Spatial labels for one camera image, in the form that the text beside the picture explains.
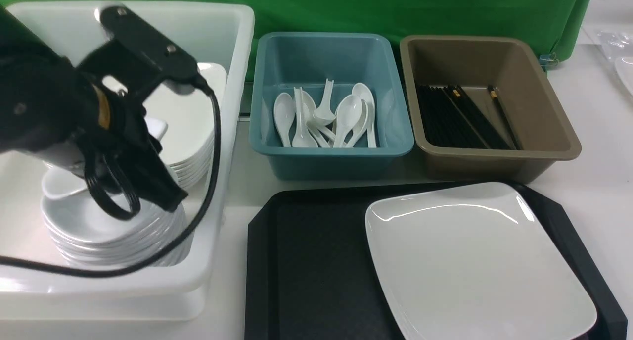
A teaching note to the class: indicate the white ceramic soup spoon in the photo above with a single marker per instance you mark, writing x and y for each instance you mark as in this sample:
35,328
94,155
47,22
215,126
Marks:
323,115

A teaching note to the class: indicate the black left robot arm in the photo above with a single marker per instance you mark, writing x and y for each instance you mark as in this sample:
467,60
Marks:
37,112

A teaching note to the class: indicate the white bowl tray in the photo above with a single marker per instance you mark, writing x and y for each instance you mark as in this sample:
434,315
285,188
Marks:
58,183

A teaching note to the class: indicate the white spoon upright handle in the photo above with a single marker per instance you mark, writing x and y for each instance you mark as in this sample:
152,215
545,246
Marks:
302,137

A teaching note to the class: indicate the teal plastic bin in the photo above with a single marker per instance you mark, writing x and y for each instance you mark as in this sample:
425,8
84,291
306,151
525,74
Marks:
288,60

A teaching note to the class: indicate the stack of white square plates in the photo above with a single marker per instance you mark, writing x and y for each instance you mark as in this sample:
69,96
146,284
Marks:
184,125

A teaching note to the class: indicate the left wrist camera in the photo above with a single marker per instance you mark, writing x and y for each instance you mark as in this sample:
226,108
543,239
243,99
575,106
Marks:
139,56

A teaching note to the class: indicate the black chopsticks pile in bin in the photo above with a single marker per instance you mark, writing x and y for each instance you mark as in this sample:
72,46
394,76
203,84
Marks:
451,119

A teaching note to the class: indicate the large white plastic tub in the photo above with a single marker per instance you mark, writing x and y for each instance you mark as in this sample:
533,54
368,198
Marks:
212,32

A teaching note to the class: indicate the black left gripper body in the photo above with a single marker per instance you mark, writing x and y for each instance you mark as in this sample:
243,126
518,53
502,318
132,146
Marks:
110,130

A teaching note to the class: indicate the black serving tray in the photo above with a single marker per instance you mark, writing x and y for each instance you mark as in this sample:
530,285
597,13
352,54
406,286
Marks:
310,275

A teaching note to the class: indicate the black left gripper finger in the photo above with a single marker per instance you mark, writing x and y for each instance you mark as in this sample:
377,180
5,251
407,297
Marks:
152,181

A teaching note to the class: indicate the green backdrop cloth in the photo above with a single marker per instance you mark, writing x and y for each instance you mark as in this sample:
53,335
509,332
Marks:
547,26

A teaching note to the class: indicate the stack of white bowls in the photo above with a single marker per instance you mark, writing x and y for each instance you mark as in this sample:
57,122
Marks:
87,236

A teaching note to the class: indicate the white spoon centre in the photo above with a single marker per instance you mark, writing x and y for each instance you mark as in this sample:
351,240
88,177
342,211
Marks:
347,115

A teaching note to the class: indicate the brown plastic bin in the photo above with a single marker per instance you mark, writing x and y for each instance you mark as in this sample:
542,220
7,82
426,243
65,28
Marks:
529,101

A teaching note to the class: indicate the white square rice plate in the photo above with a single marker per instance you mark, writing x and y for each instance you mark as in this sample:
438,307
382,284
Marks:
474,263

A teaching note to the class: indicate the white spoon far left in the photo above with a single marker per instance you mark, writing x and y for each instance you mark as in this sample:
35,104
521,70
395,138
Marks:
284,115

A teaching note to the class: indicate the white spoon far right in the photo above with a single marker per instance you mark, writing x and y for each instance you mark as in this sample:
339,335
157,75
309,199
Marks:
367,122

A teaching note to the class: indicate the clear plastic items far right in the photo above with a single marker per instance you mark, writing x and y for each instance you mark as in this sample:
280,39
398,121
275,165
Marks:
617,48

